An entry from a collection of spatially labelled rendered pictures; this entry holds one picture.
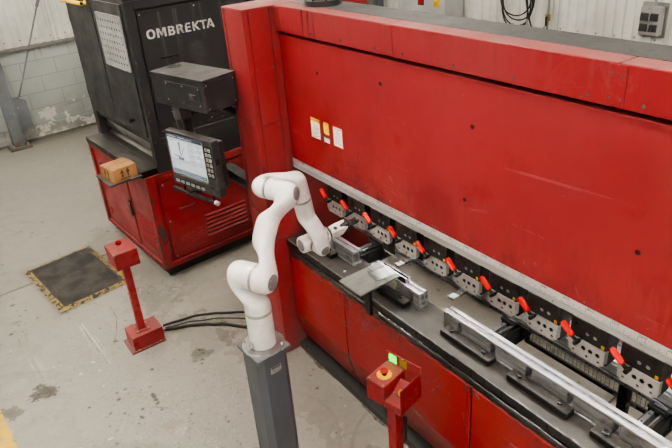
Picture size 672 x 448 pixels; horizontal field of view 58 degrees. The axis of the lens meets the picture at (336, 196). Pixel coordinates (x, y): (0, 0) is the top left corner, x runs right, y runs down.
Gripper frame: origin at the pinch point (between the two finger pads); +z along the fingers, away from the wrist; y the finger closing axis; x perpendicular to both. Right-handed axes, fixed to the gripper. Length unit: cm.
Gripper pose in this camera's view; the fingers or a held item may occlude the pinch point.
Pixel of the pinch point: (351, 224)
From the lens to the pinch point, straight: 313.3
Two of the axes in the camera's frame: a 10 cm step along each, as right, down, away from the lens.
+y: -3.2, 4.9, 8.1
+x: 5.0, 8.1, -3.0
